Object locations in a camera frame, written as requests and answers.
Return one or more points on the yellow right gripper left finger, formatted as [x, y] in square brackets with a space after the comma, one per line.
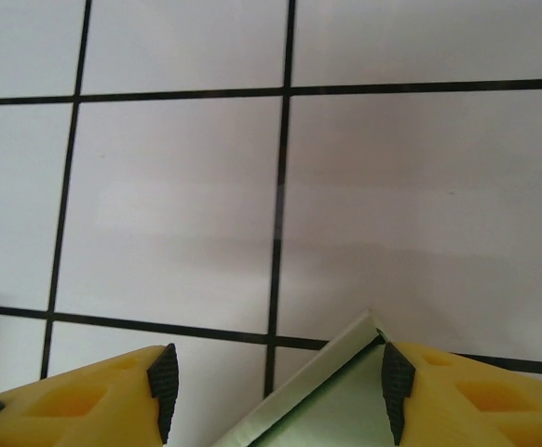
[80, 400]

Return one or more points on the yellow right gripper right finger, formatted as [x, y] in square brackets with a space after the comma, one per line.
[476, 396]

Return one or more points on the light green sheet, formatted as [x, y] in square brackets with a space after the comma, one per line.
[327, 400]

